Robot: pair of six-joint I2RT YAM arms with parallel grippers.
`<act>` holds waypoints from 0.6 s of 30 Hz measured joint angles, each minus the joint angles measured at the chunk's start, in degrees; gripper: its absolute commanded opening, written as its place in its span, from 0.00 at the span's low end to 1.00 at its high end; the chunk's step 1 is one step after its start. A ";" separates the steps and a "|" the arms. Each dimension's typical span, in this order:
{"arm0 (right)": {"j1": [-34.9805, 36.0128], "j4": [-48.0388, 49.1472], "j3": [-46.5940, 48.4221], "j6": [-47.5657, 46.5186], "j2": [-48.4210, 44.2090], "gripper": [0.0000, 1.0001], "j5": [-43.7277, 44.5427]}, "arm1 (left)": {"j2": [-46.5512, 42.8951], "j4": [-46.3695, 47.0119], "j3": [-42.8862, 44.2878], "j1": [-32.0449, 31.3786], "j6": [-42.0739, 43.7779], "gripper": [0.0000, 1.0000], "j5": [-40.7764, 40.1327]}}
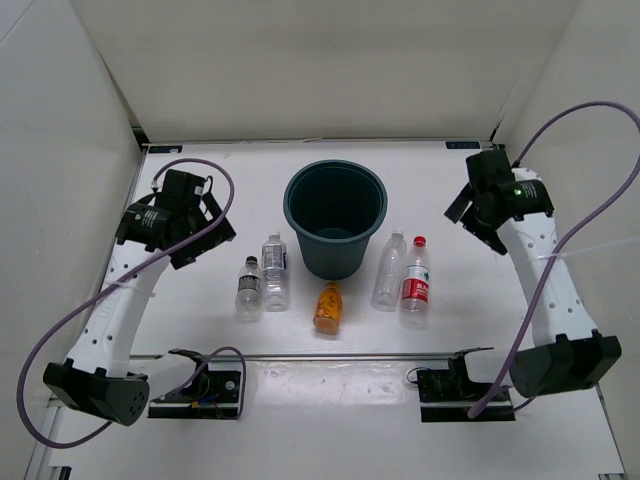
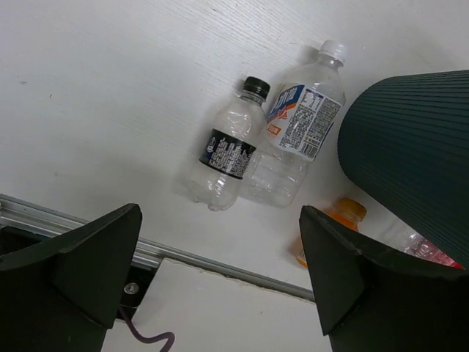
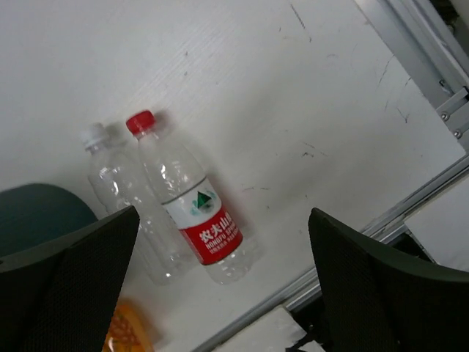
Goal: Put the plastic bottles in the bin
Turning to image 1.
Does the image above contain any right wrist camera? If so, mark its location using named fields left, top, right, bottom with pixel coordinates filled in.
left=466, top=149, right=515, bottom=192

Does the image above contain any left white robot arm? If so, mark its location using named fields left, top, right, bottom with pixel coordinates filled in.
left=43, top=192, right=235, bottom=426

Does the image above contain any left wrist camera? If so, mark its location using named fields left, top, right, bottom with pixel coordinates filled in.
left=155, top=169, right=205, bottom=209

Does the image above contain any orange juice bottle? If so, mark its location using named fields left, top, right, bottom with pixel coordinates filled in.
left=313, top=282, right=343, bottom=335

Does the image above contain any small black cap bottle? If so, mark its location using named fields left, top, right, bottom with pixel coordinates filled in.
left=235, top=256, right=263, bottom=321

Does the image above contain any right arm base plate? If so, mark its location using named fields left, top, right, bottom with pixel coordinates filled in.
left=406, top=347, right=515, bottom=423

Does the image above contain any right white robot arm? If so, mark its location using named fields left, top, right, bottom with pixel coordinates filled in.
left=445, top=164, right=622, bottom=398

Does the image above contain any dark green plastic bin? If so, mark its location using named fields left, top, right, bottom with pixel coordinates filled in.
left=283, top=159, right=388, bottom=281

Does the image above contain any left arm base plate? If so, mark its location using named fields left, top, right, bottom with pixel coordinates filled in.
left=147, top=347, right=247, bottom=420

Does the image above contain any clear unlabelled plastic bottle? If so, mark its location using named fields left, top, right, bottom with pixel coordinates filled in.
left=371, top=229, right=408, bottom=311

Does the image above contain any tall white label water bottle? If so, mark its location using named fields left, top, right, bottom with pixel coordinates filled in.
left=261, top=232, right=289, bottom=312

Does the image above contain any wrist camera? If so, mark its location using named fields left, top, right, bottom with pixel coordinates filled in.
left=155, top=169, right=205, bottom=209
left=466, top=149, right=515, bottom=192

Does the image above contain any red label water bottle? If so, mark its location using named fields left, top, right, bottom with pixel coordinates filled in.
left=400, top=236, right=431, bottom=329

